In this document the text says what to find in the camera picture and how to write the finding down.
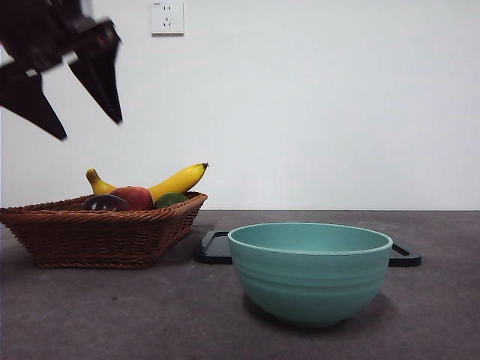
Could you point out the brown wicker basket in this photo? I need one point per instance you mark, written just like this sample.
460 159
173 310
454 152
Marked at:
93 240

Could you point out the teal ribbed bowl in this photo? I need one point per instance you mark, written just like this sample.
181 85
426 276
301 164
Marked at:
310 281

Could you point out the red yellow apple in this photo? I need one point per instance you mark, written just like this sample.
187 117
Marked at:
137 198

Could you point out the dark purple plum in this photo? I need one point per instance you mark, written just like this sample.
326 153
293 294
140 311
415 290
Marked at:
105 203

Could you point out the green lime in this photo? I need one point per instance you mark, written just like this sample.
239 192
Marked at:
169 200

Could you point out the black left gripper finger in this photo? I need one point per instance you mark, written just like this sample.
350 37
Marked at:
26 101
101 82

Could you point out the yellow banana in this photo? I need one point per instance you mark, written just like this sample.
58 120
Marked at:
179 182

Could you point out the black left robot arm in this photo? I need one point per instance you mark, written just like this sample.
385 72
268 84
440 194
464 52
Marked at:
37 30

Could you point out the dark rectangular tray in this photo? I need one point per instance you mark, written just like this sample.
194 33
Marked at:
212 255

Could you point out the white wall power socket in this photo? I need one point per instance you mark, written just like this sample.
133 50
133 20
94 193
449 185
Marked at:
167 18

